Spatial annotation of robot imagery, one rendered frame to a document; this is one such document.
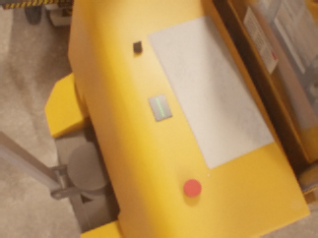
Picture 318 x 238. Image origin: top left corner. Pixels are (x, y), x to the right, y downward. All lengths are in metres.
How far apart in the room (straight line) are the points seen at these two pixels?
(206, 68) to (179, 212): 0.35
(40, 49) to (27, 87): 0.22
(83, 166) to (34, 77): 0.81
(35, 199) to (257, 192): 1.20
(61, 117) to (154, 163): 0.73
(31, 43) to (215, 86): 1.39
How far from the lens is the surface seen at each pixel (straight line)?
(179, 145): 0.88
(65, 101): 1.54
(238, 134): 0.90
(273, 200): 0.89
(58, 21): 2.05
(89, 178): 1.34
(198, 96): 0.92
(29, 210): 1.85
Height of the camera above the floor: 1.74
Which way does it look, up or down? 71 degrees down
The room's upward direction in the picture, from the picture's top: 2 degrees counter-clockwise
